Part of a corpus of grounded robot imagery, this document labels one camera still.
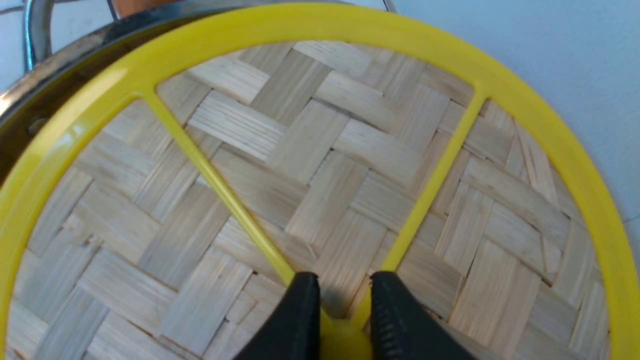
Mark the brown potato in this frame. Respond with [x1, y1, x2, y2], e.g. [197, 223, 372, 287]
[109, 0, 178, 19]

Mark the stainless steel two-handled pot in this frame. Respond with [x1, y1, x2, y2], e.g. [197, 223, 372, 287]
[0, 0, 398, 186]

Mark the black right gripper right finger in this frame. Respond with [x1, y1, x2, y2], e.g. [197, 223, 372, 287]
[370, 271, 474, 360]

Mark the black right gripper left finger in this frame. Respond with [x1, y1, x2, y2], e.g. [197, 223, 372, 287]
[235, 272, 321, 360]

